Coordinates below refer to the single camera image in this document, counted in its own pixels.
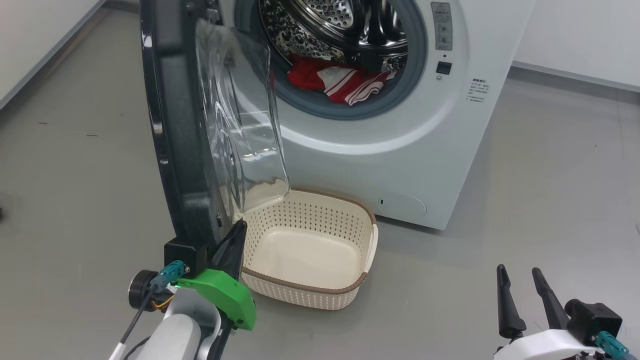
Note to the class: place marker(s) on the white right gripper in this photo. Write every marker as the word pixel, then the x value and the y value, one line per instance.
pixel 545 345

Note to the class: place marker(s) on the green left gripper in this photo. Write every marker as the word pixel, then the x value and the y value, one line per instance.
pixel 230 297

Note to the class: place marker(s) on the black glass washing machine door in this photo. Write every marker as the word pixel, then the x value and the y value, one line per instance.
pixel 180 125

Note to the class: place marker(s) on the plain red garment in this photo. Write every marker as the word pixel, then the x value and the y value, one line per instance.
pixel 302 75

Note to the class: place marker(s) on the red white striped jersey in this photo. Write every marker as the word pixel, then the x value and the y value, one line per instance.
pixel 355 85

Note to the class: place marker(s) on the cream perforated laundry basket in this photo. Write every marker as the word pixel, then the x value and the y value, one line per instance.
pixel 305 260

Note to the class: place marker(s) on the white front-load washing machine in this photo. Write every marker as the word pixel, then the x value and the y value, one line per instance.
pixel 375 165

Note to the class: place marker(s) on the perforated steel washer drum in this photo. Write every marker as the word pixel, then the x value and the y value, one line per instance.
pixel 330 20

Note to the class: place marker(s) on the grey warning label sticker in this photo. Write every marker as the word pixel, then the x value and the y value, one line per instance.
pixel 442 25

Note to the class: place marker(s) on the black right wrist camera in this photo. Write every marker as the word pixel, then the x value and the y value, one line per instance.
pixel 595 317

